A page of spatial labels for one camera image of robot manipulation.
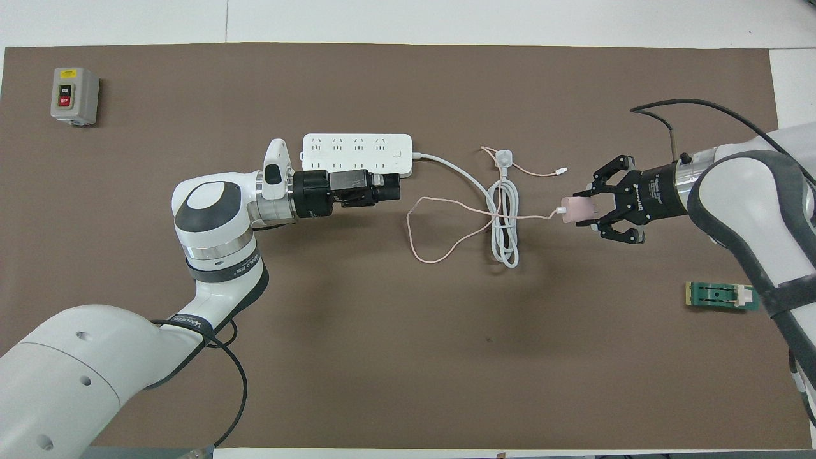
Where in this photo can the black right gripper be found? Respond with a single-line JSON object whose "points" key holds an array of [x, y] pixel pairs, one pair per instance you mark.
{"points": [[656, 191]]}

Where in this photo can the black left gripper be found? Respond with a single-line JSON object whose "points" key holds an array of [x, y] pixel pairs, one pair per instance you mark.
{"points": [[312, 194]]}

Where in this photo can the pink charger adapter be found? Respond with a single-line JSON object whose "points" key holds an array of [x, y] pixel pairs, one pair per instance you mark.
{"points": [[580, 210]]}

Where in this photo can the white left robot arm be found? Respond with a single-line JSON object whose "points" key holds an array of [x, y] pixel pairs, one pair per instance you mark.
{"points": [[210, 217]]}

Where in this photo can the white power strip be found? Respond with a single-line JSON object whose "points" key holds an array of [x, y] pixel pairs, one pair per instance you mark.
{"points": [[357, 150]]}

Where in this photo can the green circuit board module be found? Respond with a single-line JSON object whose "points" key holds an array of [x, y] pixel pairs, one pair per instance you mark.
{"points": [[720, 296]]}

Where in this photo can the brown table mat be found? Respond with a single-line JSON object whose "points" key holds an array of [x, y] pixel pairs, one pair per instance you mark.
{"points": [[446, 382]]}

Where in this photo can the grey on-off switch box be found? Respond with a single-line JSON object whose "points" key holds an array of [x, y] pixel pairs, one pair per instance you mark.
{"points": [[73, 95]]}

